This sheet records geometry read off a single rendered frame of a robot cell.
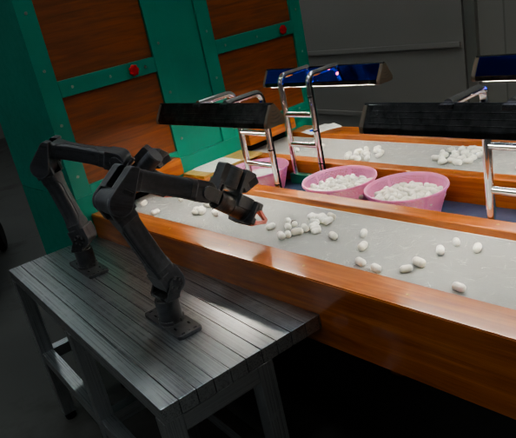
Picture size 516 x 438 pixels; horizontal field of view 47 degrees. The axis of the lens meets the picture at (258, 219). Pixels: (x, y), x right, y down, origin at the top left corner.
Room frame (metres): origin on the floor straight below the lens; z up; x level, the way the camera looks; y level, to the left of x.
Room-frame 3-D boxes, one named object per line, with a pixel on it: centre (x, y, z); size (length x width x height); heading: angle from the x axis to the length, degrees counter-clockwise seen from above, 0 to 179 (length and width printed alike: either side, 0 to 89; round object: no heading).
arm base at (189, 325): (1.40, 0.28, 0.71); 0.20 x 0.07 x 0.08; 33
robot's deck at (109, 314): (1.79, 0.23, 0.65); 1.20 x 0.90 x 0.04; 33
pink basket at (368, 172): (2.01, -0.31, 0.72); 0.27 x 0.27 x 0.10
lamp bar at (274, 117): (2.04, 0.08, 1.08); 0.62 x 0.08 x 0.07; 38
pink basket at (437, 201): (1.79, -0.48, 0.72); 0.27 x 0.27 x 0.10
